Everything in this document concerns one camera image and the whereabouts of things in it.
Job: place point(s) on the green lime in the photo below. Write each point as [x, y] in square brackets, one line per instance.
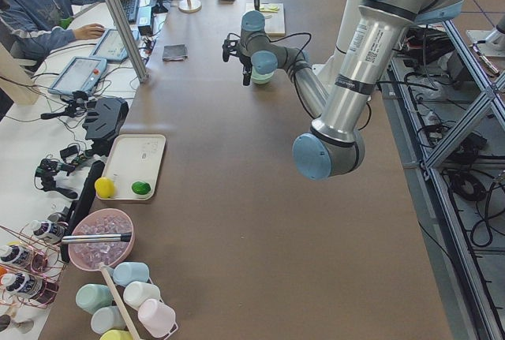
[141, 188]

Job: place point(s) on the bamboo cutting board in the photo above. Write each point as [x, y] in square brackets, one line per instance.
[276, 24]

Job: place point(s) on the near teach pendant tablet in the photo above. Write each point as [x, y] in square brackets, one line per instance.
[82, 74]

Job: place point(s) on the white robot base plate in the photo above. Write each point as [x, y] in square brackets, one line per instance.
[319, 68]

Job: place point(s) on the pink plastic cup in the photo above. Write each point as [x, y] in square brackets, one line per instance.
[157, 318]

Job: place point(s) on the seated person in hoodie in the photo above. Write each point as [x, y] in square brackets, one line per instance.
[37, 26]

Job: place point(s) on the far teach pendant tablet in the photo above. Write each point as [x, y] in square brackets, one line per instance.
[110, 47]

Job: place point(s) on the yellow plastic cup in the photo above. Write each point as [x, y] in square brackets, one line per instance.
[115, 334]

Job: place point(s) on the copper wire bottle rack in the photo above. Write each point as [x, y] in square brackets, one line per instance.
[40, 263]

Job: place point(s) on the black keyboard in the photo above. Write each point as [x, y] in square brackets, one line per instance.
[130, 9]

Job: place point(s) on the steel tongs on bowl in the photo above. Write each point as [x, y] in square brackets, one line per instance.
[96, 238]

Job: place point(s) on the teach pendant tablet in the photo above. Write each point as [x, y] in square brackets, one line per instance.
[110, 47]
[82, 74]

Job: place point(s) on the black flat bar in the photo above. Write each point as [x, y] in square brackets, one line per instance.
[80, 208]

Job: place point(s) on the folded grey cloth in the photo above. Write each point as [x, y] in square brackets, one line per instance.
[177, 52]

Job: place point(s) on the pale blue plastic cup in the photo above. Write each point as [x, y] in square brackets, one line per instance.
[107, 318]

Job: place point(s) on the white plastic cup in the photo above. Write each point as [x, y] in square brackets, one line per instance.
[136, 293]

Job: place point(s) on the yellow plastic knife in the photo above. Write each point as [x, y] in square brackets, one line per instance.
[263, 10]

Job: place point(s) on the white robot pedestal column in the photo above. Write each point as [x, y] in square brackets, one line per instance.
[350, 20]

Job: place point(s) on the light green ceramic bowl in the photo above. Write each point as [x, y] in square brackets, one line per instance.
[261, 78]

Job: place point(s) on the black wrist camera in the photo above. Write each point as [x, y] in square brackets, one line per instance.
[230, 47]

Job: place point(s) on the cream rabbit tray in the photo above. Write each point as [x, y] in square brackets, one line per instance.
[134, 157]

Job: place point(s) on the pink bowl of ice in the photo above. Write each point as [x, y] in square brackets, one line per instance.
[88, 256]

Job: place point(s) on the aluminium frame post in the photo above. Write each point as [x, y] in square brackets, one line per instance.
[122, 25]

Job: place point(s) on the green plastic cup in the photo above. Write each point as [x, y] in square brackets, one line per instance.
[92, 297]

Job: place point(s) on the wooden cup rack pole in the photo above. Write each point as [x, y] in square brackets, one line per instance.
[119, 302]

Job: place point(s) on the yellow lemon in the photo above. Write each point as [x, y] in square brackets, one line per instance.
[104, 188]

